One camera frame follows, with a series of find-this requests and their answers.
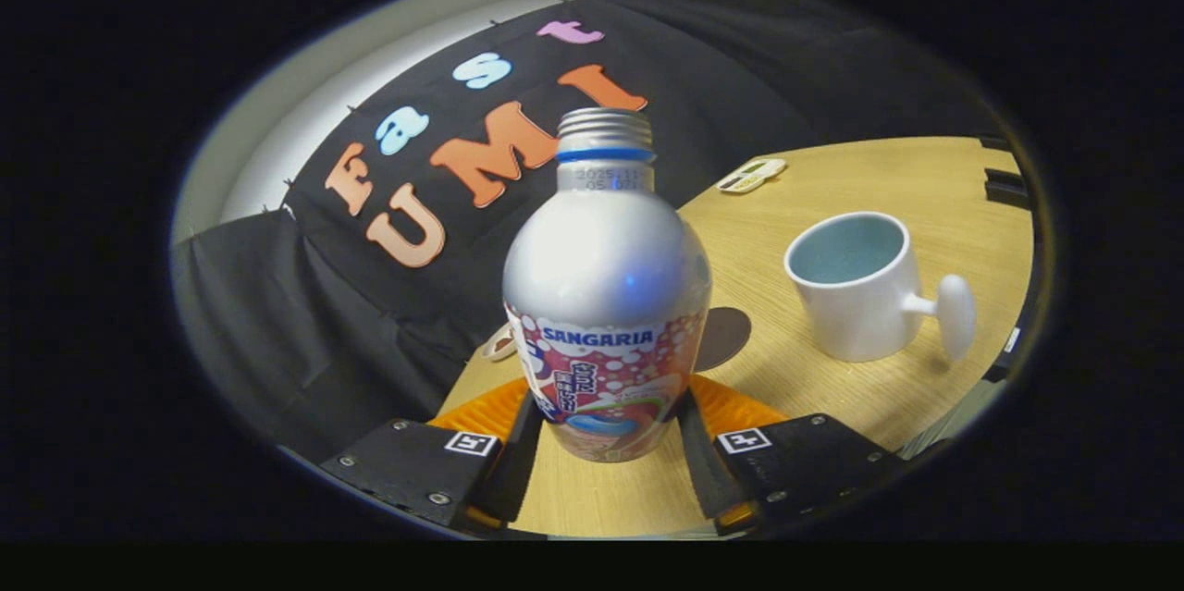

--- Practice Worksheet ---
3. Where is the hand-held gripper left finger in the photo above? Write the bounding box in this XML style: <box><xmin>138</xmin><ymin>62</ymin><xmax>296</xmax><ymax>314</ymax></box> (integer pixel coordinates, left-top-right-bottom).
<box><xmin>319</xmin><ymin>376</ymin><xmax>545</xmax><ymax>538</ymax></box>

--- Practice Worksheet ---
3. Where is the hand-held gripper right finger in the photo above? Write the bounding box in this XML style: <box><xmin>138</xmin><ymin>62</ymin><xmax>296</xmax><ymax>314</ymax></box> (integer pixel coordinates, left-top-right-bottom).
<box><xmin>675</xmin><ymin>374</ymin><xmax>912</xmax><ymax>536</ymax></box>

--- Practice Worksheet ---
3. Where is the white plate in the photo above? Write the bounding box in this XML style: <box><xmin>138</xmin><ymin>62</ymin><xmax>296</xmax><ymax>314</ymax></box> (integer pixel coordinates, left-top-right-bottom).
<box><xmin>480</xmin><ymin>325</ymin><xmax>519</xmax><ymax>363</ymax></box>

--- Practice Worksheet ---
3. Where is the small white divided tray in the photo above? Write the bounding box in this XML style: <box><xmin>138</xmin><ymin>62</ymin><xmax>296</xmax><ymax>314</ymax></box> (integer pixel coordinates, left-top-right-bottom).
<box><xmin>717</xmin><ymin>158</ymin><xmax>788</xmax><ymax>195</ymax></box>

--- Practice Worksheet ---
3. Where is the white cup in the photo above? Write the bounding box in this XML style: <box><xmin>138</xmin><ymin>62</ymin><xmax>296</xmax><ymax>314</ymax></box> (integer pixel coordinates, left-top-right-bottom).
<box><xmin>783</xmin><ymin>211</ymin><xmax>978</xmax><ymax>364</ymax></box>

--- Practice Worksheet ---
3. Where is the silver juice bottle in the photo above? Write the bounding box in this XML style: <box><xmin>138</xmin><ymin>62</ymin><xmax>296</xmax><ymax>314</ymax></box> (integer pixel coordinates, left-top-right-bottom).
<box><xmin>502</xmin><ymin>107</ymin><xmax>713</xmax><ymax>464</ymax></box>

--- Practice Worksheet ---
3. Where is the wooden table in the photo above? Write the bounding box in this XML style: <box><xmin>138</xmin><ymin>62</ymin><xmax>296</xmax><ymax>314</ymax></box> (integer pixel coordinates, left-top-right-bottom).
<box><xmin>435</xmin><ymin>136</ymin><xmax>1035</xmax><ymax>538</ymax></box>

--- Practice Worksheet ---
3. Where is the black backdrop cloth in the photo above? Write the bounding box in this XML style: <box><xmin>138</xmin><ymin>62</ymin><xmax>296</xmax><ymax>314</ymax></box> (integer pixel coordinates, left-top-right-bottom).
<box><xmin>171</xmin><ymin>0</ymin><xmax>1009</xmax><ymax>467</ymax></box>

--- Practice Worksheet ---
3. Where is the dark brown round coaster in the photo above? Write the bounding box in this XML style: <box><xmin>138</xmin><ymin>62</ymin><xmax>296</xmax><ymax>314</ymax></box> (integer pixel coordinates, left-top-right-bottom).
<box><xmin>694</xmin><ymin>307</ymin><xmax>753</xmax><ymax>374</ymax></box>

